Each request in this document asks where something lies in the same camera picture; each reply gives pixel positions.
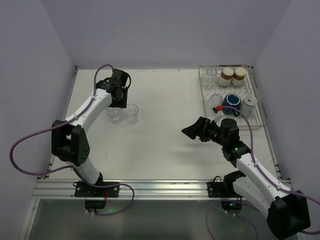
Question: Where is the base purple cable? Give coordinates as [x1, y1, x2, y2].
[206, 199, 260, 240]
[86, 184, 135, 216]

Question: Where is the wire dish rack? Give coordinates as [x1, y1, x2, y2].
[198, 65, 266, 130]

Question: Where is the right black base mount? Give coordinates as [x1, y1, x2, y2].
[206, 170, 246, 214]

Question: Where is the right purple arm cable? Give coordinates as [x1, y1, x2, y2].
[216, 104, 320, 235]

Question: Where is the brown banded cup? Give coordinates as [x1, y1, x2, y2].
[218, 67, 234, 87]
[232, 67, 247, 87]

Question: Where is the clear glass rack back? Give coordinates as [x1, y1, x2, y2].
[201, 67, 217, 88]

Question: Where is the white ceramic footed cup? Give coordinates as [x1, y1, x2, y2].
[239, 95, 258, 118]

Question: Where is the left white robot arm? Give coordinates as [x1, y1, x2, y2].
[51, 69, 131, 185]

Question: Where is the aluminium mounting rail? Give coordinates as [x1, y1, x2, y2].
[32, 178, 293, 201]

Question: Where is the clear glass beside mug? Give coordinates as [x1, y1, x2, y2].
[207, 93, 223, 110]

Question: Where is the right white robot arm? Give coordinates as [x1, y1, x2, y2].
[182, 117, 311, 240]

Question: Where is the brown banded cup left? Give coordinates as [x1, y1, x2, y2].
[218, 67, 234, 87]

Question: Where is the dark blue mug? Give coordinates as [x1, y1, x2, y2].
[222, 93, 241, 117]

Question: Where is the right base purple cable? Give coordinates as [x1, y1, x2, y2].
[206, 199, 260, 240]

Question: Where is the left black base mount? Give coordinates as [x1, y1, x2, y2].
[72, 181, 120, 213]

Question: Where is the brown banded cup right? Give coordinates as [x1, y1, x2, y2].
[232, 67, 247, 87]

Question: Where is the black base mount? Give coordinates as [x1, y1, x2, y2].
[72, 181, 120, 213]
[206, 170, 246, 214]

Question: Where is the clear faceted glass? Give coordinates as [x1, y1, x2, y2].
[123, 104, 139, 125]

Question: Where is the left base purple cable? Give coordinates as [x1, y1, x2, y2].
[86, 184, 135, 216]

